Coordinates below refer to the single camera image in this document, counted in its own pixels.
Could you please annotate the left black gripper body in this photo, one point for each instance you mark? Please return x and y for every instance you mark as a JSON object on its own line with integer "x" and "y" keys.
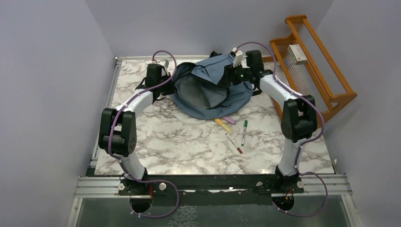
{"x": 167, "y": 88}

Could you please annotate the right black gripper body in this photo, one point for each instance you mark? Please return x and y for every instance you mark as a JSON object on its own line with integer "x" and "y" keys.
{"x": 238, "y": 74}

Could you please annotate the blue student backpack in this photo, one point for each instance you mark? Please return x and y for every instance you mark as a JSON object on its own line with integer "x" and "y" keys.
{"x": 199, "y": 92}

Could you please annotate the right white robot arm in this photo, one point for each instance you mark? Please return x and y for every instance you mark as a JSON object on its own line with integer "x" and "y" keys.
{"x": 298, "y": 116}

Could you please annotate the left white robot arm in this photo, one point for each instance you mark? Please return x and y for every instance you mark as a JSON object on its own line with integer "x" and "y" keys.
{"x": 118, "y": 129}

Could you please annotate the pink highlighter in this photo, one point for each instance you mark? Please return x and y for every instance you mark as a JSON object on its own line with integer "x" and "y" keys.
{"x": 229, "y": 119}

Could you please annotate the green marker pen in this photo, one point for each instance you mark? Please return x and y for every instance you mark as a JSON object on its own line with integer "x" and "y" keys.
{"x": 244, "y": 132}

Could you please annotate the yellow orange highlighter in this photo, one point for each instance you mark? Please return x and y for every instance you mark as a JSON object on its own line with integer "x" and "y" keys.
{"x": 223, "y": 125}

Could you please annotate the small white box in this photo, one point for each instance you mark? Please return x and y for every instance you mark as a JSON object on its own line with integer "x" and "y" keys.
{"x": 296, "y": 54}

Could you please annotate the orange wooden rack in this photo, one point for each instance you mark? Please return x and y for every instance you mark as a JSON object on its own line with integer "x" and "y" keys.
{"x": 319, "y": 76}

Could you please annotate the red marker pen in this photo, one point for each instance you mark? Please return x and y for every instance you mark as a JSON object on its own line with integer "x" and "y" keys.
{"x": 234, "y": 143}

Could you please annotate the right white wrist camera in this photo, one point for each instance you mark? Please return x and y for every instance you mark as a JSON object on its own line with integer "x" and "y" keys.
{"x": 238, "y": 56}

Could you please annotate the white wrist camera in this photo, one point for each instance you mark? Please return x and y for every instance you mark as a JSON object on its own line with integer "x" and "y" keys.
{"x": 164, "y": 63}
{"x": 238, "y": 56}

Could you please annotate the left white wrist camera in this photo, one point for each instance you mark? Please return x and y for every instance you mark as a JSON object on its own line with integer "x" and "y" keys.
{"x": 164, "y": 63}

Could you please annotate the black metal base rail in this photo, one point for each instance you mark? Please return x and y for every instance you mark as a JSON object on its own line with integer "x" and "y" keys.
{"x": 205, "y": 190}

